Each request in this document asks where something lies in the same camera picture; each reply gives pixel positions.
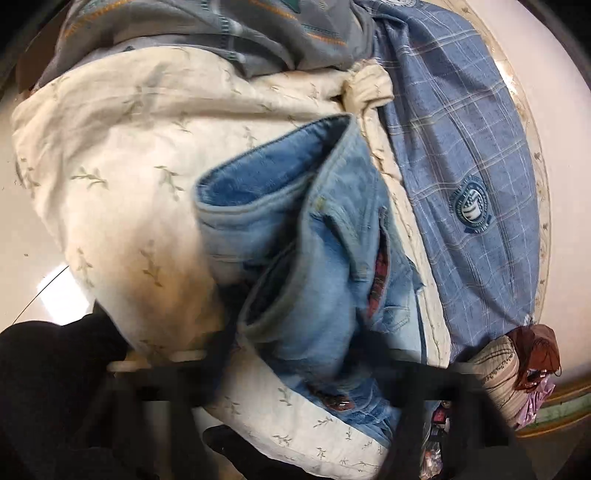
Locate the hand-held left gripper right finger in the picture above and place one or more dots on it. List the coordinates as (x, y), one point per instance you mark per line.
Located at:
(397, 387)

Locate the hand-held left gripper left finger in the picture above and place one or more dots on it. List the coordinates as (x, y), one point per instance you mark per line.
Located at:
(226, 350)

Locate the light blue denim pants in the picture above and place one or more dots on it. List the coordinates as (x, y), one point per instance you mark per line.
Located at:
(323, 277)

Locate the beige striped cloth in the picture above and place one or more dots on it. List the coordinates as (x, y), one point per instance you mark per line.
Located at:
(501, 369)

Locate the purple cloth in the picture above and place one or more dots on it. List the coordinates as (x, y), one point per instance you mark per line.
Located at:
(538, 399)

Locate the reddish brown bag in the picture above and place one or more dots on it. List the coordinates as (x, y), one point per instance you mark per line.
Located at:
(540, 346)

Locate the cream leaf-print quilt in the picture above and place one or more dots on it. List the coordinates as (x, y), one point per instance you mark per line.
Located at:
(115, 184)

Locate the blue plaid pillow with emblem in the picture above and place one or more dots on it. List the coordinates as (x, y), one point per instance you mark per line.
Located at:
(461, 138)

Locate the grey patterned pillow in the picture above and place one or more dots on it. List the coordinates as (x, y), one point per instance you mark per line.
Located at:
(231, 27)

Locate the cream ornate bed frame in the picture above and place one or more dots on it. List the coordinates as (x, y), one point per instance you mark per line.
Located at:
(516, 97)

